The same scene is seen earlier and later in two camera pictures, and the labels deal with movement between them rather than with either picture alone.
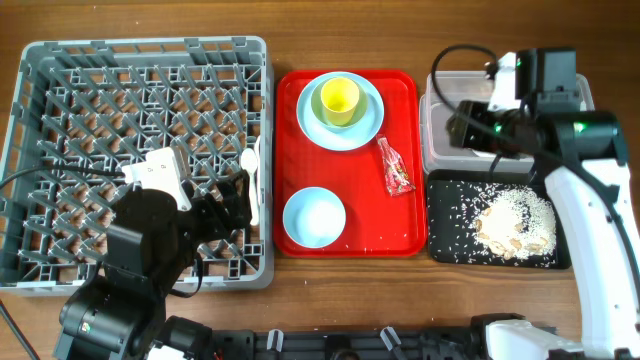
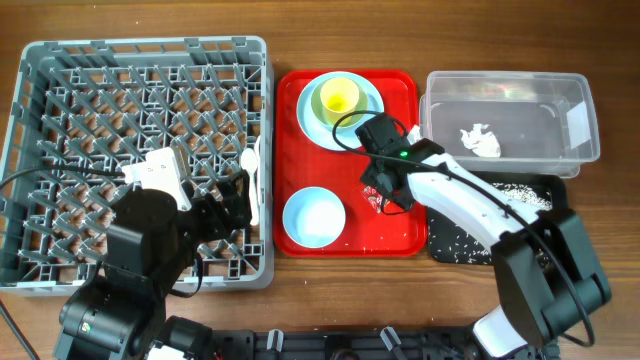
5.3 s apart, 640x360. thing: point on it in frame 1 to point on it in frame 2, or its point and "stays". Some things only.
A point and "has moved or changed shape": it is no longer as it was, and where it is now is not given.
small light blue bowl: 314,217 stays
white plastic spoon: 249,161 stays
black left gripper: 236,205 stays
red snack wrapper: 397,177 has moved or changed shape
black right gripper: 467,130 to 374,167
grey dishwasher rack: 85,108 stays
